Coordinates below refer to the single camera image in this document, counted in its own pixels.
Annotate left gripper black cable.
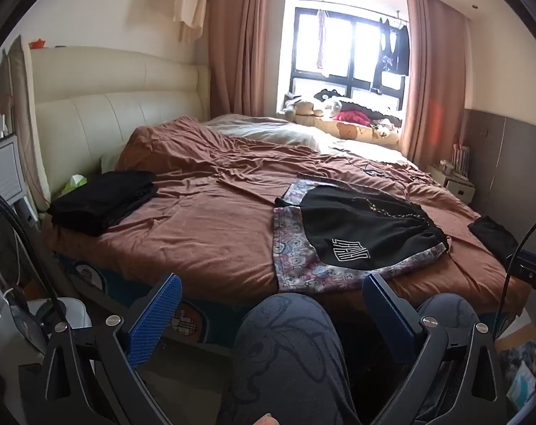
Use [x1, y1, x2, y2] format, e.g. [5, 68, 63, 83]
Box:
[0, 185, 74, 335]

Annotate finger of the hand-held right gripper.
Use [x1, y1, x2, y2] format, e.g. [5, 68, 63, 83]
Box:
[506, 250, 536, 295]

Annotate white round stool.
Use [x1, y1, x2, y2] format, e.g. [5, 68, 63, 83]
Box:
[24, 296, 94, 335]

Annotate black knit pants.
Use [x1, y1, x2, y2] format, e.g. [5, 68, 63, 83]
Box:
[297, 185, 450, 273]

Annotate person's right leg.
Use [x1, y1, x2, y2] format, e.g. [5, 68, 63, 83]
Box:
[416, 294, 481, 333]

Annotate white plush toy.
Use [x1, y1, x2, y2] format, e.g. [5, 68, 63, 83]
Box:
[314, 89, 354, 116]

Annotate white hanging garment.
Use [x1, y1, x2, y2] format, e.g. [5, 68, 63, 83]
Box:
[173, 0, 211, 43]

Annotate blue cartoon bed sheet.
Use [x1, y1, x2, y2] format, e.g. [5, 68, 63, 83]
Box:
[58, 252, 233, 346]

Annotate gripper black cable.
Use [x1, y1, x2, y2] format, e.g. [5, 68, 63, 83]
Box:
[499, 211, 536, 335]
[0, 185, 74, 335]

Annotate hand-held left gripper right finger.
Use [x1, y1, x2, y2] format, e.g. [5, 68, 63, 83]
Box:
[362, 272, 514, 425]

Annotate pink hanging garment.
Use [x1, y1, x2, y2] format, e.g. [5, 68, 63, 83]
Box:
[316, 9, 328, 69]

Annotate dark hanging clothes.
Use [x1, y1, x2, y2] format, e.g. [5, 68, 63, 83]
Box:
[372, 18, 410, 94]

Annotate folded black clothes stack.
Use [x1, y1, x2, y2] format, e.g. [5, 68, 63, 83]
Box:
[47, 170, 159, 236]

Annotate beige duvet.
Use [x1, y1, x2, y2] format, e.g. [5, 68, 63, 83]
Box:
[206, 114, 406, 162]

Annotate brown blanket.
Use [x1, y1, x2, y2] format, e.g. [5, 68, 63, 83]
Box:
[42, 116, 534, 315]

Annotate white nightstand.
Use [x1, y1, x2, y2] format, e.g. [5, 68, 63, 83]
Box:
[427, 164, 477, 206]

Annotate white louvered cabinet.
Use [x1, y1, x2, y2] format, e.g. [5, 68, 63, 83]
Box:
[0, 135, 30, 222]

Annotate person's left leg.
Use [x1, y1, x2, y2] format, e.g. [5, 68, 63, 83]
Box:
[219, 292, 361, 425]

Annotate beige padded panel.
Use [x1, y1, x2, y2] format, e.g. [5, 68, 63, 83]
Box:
[7, 35, 52, 211]

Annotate red cloth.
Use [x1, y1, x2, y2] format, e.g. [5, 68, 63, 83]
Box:
[332, 108, 372, 127]

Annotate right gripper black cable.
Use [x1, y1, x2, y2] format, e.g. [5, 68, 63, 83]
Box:
[499, 211, 536, 335]

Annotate small black cloth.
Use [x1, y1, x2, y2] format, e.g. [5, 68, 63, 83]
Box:
[467, 215, 520, 268]

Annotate green tissue pack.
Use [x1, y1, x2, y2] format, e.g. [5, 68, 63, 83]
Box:
[62, 174, 88, 196]

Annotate person's leg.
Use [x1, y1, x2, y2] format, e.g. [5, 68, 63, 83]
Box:
[219, 292, 361, 425]
[416, 294, 481, 333]

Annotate bear print pillow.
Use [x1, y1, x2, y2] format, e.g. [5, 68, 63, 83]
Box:
[292, 113, 404, 145]

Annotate beige plush toy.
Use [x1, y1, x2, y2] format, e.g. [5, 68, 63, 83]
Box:
[283, 93, 326, 120]

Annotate cream leather headboard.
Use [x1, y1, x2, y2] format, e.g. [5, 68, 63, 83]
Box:
[27, 45, 211, 211]

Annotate patterned print cloth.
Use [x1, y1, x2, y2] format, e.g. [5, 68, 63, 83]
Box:
[272, 172, 452, 295]

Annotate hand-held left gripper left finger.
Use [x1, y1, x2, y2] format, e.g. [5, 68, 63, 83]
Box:
[31, 272, 184, 425]

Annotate black charging cable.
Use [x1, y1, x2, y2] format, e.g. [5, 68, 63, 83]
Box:
[350, 157, 386, 175]

